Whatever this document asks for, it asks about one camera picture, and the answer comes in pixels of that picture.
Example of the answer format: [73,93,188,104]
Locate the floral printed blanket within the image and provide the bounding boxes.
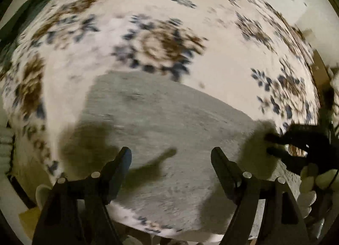
[2,0,322,236]

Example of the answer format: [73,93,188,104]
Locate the person's right hand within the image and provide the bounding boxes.
[299,163,339,217]

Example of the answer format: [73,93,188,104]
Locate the brown wooden furniture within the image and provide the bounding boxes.
[309,49,333,86]

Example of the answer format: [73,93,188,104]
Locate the grey towel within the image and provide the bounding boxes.
[78,71,301,238]

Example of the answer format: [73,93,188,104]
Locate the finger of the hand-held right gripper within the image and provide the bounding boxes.
[264,132,292,145]
[266,147,305,167]

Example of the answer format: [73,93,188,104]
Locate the dark green cloth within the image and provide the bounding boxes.
[0,0,59,57]

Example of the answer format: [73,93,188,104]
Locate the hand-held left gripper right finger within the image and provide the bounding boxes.
[211,147,311,245]

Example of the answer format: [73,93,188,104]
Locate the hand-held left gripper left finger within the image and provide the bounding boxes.
[32,147,132,245]

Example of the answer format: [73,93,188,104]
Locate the yellow paper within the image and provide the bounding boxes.
[18,206,44,239]

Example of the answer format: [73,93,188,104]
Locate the white cup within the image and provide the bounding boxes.
[35,184,54,210]

